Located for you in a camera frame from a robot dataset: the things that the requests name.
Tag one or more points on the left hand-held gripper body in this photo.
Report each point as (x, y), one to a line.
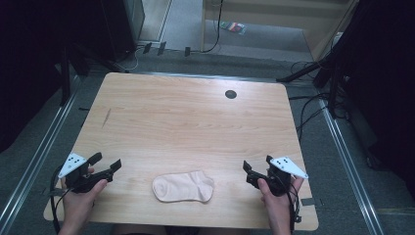
(80, 178)

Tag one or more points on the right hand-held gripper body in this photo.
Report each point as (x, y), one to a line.
(280, 178)

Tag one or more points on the pale pink sock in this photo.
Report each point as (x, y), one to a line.
(182, 186)

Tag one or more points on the person's left hand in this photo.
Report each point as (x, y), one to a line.
(78, 205)

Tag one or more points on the person's right hand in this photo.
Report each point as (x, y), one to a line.
(279, 209)

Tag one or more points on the black round table grommet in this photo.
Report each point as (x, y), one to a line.
(231, 94)

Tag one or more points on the black metal stand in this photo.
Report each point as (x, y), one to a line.
(326, 62)

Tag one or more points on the black cabinet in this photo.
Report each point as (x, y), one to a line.
(122, 26)

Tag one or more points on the colourful packet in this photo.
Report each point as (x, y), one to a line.
(233, 27)

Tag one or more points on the metal floor rail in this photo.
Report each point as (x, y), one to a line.
(39, 147)
(349, 169)

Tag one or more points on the beige wooden frame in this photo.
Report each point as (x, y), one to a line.
(261, 13)

